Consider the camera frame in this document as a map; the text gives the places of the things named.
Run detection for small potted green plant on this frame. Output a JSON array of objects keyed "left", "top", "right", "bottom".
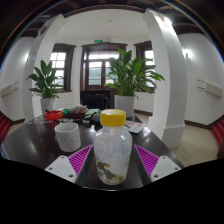
[{"left": 26, "top": 59, "right": 65, "bottom": 114}]

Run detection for printed paper sheet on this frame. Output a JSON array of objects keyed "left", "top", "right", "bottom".
[{"left": 124, "top": 120, "right": 146, "bottom": 135}]

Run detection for green book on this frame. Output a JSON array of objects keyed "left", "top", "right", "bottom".
[{"left": 84, "top": 108, "right": 101, "bottom": 117}]

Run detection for white speckled cup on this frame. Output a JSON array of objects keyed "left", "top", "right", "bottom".
[{"left": 54, "top": 122, "right": 82, "bottom": 153}]

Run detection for clear bottle with yellow cap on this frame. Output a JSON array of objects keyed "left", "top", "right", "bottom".
[{"left": 92, "top": 108, "right": 134, "bottom": 186}]

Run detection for black chair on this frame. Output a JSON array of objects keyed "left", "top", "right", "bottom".
[{"left": 79, "top": 89, "right": 111, "bottom": 110}]

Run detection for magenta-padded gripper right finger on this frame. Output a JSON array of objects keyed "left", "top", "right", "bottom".
[{"left": 132, "top": 143, "right": 183, "bottom": 186}]

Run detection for basket of snacks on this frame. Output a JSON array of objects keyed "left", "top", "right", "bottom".
[{"left": 66, "top": 104, "right": 89, "bottom": 120}]

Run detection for large potted green plant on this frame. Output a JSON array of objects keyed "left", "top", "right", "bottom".
[{"left": 104, "top": 48, "right": 166, "bottom": 118}]

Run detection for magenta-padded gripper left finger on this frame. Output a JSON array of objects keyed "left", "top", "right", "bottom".
[{"left": 44, "top": 143, "right": 96, "bottom": 185}]

